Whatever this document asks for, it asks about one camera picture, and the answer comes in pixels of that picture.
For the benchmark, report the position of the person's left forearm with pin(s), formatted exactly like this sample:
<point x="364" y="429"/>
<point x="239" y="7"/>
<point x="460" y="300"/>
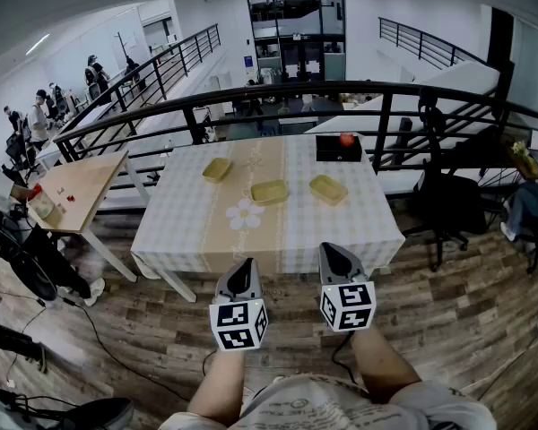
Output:
<point x="219" y="388"/>

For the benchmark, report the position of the person's white printed shirt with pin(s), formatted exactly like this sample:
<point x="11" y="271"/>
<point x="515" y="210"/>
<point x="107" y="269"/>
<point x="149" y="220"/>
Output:
<point x="323" y="406"/>

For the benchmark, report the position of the blue wall sign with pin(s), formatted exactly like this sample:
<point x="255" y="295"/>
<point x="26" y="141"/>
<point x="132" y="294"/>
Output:
<point x="248" y="62"/>

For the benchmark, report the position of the yellow flower bouquet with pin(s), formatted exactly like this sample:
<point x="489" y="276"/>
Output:
<point x="520" y="148"/>

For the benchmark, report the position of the black office chair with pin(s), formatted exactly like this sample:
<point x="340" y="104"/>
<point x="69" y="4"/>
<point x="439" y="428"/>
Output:
<point x="448" y="204"/>

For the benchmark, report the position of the black floor stand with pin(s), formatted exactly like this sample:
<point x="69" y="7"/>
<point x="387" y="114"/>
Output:
<point x="107" y="412"/>

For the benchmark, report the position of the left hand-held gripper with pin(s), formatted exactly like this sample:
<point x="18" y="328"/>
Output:
<point x="237" y="325"/>

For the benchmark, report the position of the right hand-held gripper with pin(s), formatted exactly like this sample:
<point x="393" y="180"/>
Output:
<point x="349" y="312"/>

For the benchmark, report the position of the straight black metal railing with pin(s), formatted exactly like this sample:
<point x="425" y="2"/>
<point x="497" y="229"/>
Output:
<point x="197" y="36"/>
<point x="421" y="33"/>

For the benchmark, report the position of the ceiling light panel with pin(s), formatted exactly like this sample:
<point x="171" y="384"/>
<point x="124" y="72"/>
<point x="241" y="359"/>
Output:
<point x="38" y="44"/>

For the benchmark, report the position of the red apple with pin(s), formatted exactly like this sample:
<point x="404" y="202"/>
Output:
<point x="346" y="140"/>

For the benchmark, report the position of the checkered beige flower tablecloth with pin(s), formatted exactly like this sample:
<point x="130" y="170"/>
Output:
<point x="197" y="231"/>

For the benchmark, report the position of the black-framed glass door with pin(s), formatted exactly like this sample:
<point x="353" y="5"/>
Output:
<point x="296" y="56"/>

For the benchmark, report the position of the black coat rack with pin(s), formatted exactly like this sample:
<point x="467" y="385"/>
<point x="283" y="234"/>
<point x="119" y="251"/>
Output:
<point x="123" y="45"/>

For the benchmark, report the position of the yellow tray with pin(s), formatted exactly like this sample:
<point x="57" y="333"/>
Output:
<point x="327" y="188"/>
<point x="216" y="170"/>
<point x="269" y="191"/>

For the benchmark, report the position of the person's right forearm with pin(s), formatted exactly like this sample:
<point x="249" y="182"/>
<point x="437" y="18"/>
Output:
<point x="381" y="365"/>

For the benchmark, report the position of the white table leg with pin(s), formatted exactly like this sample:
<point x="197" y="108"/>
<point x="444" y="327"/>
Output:
<point x="179" y="285"/>

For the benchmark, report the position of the curved black metal railing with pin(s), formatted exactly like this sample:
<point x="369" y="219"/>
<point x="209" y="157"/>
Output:
<point x="296" y="90"/>

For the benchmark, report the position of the black box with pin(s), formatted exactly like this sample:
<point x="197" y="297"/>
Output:
<point x="332" y="152"/>

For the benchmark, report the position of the wooden side table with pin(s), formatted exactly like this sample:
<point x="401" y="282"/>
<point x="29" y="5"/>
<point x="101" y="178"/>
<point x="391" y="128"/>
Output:
<point x="85" y="186"/>

